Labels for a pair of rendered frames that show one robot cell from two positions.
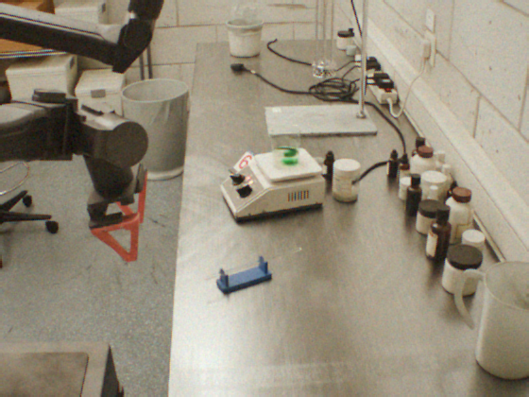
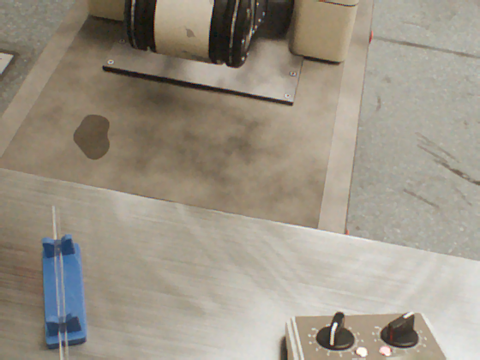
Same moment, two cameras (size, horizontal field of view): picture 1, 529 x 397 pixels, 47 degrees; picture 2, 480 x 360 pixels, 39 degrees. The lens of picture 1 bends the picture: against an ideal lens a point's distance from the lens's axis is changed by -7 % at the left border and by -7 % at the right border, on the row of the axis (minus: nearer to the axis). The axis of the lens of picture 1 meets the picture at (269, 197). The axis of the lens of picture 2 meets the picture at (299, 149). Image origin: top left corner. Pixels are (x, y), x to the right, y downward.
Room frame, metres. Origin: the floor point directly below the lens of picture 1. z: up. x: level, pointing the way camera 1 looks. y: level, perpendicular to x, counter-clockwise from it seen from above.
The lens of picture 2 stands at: (1.18, -0.22, 1.32)
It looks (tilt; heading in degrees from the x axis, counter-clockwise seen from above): 48 degrees down; 95
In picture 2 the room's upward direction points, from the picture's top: 10 degrees clockwise
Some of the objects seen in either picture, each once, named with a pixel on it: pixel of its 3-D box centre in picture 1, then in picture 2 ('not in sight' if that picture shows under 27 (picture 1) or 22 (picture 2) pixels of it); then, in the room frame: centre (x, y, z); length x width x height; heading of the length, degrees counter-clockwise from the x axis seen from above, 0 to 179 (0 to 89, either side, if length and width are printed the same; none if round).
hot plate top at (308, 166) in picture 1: (287, 163); not in sight; (1.27, -0.04, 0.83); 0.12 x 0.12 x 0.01; 18
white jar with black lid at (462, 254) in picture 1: (462, 269); not in sight; (0.93, -0.35, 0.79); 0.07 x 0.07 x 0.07
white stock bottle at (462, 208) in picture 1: (458, 215); not in sight; (1.10, -0.38, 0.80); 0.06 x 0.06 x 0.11
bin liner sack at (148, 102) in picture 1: (158, 129); not in sight; (2.90, 0.54, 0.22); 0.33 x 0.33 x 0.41
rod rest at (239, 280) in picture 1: (244, 272); (62, 285); (0.96, 0.05, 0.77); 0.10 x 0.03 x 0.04; 119
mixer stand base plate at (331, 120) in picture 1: (318, 119); not in sight; (1.70, -0.14, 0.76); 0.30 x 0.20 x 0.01; 94
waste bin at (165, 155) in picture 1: (157, 129); not in sight; (2.90, 0.54, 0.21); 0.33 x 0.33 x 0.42
